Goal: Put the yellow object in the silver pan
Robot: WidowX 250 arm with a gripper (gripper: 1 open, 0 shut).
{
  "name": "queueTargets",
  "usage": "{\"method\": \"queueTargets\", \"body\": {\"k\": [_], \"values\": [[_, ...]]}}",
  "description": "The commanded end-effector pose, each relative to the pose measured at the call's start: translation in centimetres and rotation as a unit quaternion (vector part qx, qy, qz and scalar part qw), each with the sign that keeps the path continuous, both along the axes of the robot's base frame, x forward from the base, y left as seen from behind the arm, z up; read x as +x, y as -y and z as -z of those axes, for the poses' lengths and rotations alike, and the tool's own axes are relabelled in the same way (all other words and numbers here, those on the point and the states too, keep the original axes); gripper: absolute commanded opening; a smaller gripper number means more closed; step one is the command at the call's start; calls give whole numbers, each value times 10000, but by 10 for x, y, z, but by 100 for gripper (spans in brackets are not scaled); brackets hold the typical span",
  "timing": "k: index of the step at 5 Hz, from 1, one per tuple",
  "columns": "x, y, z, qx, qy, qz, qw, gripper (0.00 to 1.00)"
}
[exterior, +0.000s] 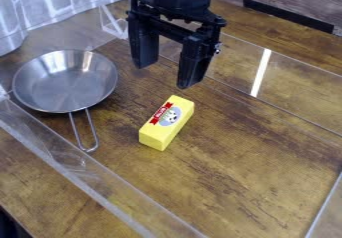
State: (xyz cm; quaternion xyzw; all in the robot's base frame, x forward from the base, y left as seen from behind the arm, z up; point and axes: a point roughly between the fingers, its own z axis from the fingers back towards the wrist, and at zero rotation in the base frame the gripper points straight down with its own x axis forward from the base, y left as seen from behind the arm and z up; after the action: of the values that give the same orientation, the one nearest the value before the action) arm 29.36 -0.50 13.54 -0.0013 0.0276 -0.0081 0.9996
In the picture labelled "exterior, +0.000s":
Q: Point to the yellow butter block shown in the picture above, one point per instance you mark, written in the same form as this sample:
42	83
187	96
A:
164	124

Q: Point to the clear acrylic front barrier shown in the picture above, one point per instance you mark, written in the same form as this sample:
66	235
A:
145	217

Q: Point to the black strip on table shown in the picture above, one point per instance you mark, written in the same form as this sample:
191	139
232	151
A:
289	16

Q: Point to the clear acrylic barrier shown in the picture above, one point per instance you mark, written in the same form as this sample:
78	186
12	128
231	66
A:
145	217
299	88

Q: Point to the silver pan with wire handle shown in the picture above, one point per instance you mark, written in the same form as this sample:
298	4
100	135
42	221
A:
65	81

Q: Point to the white sheer curtain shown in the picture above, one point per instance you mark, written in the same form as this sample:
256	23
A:
24	15

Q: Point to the clear acrylic back barrier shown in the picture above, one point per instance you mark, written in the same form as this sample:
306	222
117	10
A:
299	88

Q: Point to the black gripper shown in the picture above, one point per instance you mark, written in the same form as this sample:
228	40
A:
183	20

